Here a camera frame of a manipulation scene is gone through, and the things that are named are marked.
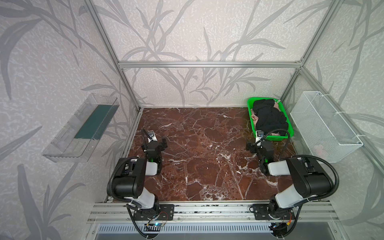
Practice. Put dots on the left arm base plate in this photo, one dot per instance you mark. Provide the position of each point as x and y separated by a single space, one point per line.
154 212

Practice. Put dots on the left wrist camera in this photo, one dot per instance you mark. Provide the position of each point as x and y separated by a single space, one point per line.
151 136

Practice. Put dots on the aluminium frame crossbar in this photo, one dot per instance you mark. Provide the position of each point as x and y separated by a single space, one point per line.
202 64

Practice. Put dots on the green plastic basket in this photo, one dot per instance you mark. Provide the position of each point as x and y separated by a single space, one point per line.
290 131

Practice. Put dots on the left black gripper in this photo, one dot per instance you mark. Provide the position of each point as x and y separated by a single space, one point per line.
154 144

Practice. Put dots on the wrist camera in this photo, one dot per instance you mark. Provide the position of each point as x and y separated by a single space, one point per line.
259 136
151 136

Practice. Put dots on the white wire basket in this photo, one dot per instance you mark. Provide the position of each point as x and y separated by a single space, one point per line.
324 130

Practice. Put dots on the black shirt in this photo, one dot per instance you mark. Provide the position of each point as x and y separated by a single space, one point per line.
271 118

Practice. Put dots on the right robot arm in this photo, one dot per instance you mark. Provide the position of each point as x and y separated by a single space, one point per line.
313 178

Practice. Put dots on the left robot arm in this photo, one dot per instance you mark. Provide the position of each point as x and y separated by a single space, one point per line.
127 182

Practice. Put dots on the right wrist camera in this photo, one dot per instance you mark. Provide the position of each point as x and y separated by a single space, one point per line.
259 136

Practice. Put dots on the green circuit board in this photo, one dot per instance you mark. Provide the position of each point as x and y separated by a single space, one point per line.
155 227

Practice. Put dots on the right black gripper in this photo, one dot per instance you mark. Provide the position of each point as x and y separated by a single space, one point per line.
258 147

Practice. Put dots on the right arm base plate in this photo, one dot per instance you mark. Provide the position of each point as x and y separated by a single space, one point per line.
271 212

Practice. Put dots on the pink garment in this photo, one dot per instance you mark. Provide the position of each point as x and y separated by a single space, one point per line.
254 117

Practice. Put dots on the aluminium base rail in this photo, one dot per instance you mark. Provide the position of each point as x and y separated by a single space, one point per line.
215 212

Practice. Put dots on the clear plastic wall bin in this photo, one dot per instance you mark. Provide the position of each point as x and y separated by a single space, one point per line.
77 140

